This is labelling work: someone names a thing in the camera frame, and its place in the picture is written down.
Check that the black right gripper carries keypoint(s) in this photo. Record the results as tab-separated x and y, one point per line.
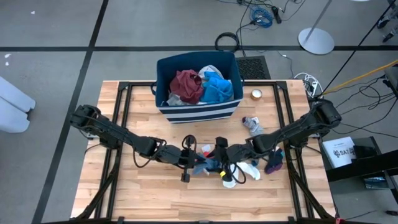
234	154

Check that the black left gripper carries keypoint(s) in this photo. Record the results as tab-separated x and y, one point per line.
174	154

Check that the slate blue ribbed garment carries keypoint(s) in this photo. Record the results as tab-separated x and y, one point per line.
202	169

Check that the coral pink garment with tag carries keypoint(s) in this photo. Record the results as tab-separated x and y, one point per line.
206	148

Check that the cream white small garment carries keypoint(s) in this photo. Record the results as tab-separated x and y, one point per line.
252	171

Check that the grey sock pair with tag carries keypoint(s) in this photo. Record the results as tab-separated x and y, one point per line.
253	126

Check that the white knit garment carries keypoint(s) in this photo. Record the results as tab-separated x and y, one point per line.
175	100

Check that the bright teal blue garment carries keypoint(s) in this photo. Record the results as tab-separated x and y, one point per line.
217	90

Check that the maroon garment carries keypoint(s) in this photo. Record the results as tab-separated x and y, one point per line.
186	85

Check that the white gauze cloth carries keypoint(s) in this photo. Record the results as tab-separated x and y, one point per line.
211	70

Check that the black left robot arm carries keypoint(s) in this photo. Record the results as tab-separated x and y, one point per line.
115	133

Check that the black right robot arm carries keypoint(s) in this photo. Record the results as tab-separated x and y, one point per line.
295	127

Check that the navy white striped fabric basket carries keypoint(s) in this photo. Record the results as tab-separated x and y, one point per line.
199	113

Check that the purple black sock pair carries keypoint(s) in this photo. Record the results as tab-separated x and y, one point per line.
273	165

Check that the small round gold tin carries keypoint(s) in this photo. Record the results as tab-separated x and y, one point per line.
256	94

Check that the black floor vent grate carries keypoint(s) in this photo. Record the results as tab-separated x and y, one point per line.
256	68

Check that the white printed box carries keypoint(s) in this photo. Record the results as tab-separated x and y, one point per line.
337	152

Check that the red clamp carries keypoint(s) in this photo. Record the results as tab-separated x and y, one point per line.
339	221

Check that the black flat device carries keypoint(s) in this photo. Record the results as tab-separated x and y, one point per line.
365	152

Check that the black side cart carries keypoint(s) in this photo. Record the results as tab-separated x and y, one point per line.
367	166

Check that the grey round-base floor stand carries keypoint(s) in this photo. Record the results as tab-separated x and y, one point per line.
315	42

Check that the black power strip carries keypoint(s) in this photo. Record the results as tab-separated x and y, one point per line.
276	15

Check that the glossy printed packet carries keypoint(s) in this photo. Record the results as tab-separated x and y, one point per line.
376	183

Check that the thin black pole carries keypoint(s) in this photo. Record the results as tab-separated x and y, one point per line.
357	50

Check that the pale foam block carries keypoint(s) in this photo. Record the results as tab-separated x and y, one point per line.
15	96
12	119

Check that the grey box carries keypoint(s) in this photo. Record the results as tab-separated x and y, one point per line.
392	77

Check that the black wheeled chair base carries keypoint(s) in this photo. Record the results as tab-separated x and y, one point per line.
388	36

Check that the black metal table frame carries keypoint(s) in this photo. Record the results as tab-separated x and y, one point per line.
136	83

